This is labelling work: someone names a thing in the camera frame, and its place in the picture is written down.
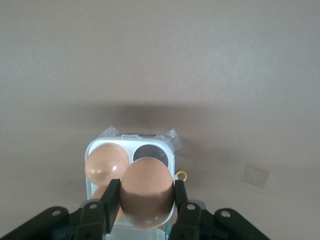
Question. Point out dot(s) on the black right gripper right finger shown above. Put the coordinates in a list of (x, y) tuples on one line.
[(182, 200)]

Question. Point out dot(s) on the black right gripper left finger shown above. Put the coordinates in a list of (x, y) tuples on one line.
[(111, 200)]

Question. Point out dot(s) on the brown egg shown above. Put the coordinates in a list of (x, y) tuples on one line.
[(147, 190), (105, 162), (100, 192)]

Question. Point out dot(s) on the white egg box clear lid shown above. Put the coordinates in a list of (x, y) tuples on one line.
[(130, 143)]

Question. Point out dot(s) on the crumpled clear tape piece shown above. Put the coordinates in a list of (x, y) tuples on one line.
[(110, 131), (175, 140)]

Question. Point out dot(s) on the small clear tape patch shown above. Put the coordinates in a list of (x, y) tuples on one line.
[(255, 176)]

